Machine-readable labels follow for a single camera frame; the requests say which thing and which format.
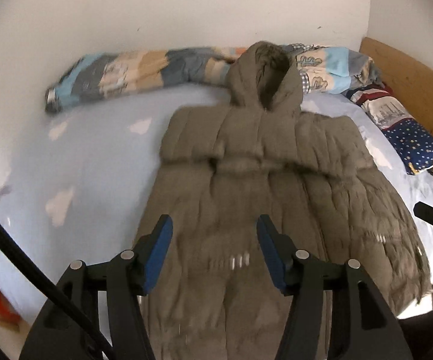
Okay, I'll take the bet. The olive puffer hooded jacket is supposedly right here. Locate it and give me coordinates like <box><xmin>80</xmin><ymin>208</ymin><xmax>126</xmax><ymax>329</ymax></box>
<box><xmin>138</xmin><ymin>41</ymin><xmax>430</xmax><ymax>359</ymax></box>

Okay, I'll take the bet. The blue star-patterned pillow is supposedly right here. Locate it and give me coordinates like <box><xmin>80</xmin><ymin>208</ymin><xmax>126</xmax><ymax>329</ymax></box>
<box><xmin>344</xmin><ymin>84</ymin><xmax>433</xmax><ymax>176</ymax></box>

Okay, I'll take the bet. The light blue cloud bedsheet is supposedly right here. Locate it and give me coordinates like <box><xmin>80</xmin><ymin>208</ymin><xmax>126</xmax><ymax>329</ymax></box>
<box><xmin>0</xmin><ymin>85</ymin><xmax>433</xmax><ymax>324</ymax></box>

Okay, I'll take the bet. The wooden headboard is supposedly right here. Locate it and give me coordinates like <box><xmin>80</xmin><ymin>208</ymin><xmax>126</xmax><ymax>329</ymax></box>
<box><xmin>360</xmin><ymin>37</ymin><xmax>433</xmax><ymax>135</ymax></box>

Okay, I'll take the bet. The patchwork bear blanket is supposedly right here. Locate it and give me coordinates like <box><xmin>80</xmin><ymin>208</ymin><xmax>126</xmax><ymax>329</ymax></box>
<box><xmin>45</xmin><ymin>42</ymin><xmax>382</xmax><ymax>115</ymax></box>

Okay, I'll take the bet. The black cable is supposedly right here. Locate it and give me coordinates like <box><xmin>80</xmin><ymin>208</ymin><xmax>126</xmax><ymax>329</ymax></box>
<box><xmin>0</xmin><ymin>194</ymin><xmax>117</xmax><ymax>360</ymax></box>

